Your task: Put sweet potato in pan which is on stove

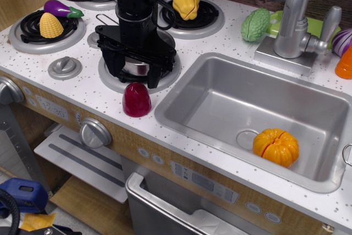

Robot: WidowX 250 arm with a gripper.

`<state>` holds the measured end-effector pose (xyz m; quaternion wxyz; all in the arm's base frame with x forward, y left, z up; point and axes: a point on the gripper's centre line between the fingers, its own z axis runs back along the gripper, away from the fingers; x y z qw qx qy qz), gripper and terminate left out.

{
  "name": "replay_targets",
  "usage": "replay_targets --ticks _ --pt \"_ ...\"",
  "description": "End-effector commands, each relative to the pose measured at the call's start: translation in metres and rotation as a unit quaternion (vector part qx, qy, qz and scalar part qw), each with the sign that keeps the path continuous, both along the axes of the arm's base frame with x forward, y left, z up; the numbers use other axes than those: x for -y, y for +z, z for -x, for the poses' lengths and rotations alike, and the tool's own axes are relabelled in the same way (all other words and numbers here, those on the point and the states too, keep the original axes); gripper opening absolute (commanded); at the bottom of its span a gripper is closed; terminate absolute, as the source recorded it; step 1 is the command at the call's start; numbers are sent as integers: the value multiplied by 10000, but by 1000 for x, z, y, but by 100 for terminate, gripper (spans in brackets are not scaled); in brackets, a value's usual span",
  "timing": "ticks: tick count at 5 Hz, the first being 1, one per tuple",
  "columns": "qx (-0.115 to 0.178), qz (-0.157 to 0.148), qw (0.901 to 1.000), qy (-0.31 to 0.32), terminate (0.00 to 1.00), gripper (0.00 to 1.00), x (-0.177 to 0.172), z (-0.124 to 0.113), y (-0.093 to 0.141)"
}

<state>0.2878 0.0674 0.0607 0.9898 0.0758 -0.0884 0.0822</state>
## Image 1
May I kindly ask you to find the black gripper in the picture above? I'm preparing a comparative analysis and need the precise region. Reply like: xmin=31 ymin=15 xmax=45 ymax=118
xmin=95 ymin=25 xmax=176 ymax=89

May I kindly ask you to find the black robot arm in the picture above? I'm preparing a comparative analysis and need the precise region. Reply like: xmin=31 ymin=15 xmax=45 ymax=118
xmin=95 ymin=0 xmax=177 ymax=89

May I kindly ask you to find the silver metal pan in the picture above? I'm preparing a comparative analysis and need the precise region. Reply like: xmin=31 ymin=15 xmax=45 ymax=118
xmin=95 ymin=13 xmax=176 ymax=76

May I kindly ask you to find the red toy sweet potato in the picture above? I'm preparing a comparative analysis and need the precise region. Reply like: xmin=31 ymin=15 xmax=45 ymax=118
xmin=123 ymin=82 xmax=152 ymax=117

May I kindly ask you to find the back right stove burner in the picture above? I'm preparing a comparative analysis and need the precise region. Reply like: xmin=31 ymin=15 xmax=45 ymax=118
xmin=158 ymin=0 xmax=224 ymax=40

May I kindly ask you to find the front left stove burner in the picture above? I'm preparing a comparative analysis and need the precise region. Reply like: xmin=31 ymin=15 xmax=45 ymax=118
xmin=9 ymin=10 xmax=86 ymax=54

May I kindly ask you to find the grey countertop knob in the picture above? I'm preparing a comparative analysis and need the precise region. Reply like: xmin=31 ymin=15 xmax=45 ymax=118
xmin=48 ymin=56 xmax=83 ymax=80

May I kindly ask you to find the silver oven knob right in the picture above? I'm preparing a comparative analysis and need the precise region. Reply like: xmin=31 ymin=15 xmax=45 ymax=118
xmin=79 ymin=117 xmax=112 ymax=149

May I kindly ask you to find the silver oven knob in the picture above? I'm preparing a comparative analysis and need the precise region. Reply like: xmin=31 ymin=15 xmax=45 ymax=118
xmin=79 ymin=117 xmax=112 ymax=149
xmin=0 ymin=76 xmax=25 ymax=105

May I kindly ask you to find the yellow toy bell pepper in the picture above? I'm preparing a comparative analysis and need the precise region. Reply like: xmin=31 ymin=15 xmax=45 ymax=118
xmin=173 ymin=0 xmax=200 ymax=20

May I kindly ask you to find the digital clock display panel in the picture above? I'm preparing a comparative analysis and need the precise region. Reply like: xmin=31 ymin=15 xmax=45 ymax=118
xmin=35 ymin=95 xmax=69 ymax=121

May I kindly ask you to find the yellow toy corn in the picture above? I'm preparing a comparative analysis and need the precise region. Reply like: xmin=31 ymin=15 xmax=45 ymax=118
xmin=40 ymin=13 xmax=64 ymax=39

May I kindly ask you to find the purple toy eggplant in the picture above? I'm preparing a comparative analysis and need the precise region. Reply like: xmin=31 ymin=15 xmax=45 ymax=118
xmin=43 ymin=0 xmax=84 ymax=18

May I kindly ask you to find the white oven rack shelf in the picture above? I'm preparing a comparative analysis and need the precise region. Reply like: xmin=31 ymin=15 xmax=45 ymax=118
xmin=34 ymin=126 xmax=127 ymax=204

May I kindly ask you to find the green toy cabbage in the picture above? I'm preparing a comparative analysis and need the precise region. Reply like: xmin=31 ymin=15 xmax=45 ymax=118
xmin=241 ymin=8 xmax=271 ymax=42

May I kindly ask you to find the silver oven knob left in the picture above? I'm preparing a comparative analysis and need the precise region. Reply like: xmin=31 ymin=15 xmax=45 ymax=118
xmin=0 ymin=76 xmax=25 ymax=105

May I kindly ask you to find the silver dishwasher door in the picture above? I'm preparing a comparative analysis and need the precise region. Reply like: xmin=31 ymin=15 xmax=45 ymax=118
xmin=125 ymin=172 xmax=267 ymax=234

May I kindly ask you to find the silver oven door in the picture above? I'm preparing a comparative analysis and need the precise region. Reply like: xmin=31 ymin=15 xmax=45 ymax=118
xmin=1 ymin=105 xmax=51 ymax=192

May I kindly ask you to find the silver toy faucet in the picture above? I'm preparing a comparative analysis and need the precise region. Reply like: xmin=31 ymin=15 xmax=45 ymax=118
xmin=254 ymin=0 xmax=342 ymax=76

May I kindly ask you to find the orange toy pumpkin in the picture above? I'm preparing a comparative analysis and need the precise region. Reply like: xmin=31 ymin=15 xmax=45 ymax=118
xmin=252 ymin=128 xmax=300 ymax=168

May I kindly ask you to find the blue clamp device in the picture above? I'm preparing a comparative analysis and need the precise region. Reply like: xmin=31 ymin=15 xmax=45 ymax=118
xmin=1 ymin=178 xmax=49 ymax=213

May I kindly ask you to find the silver sink basin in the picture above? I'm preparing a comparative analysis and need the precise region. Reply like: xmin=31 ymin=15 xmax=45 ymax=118
xmin=155 ymin=53 xmax=351 ymax=193

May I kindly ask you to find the green plastic plate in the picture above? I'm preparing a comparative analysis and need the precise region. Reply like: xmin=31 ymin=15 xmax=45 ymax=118
xmin=266 ymin=10 xmax=342 ymax=49

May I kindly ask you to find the purple toy onion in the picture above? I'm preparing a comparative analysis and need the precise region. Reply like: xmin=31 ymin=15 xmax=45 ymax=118
xmin=332 ymin=28 xmax=351 ymax=57

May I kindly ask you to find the orange toy bottle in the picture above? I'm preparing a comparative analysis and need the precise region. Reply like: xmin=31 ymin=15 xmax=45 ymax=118
xmin=335 ymin=46 xmax=352 ymax=79

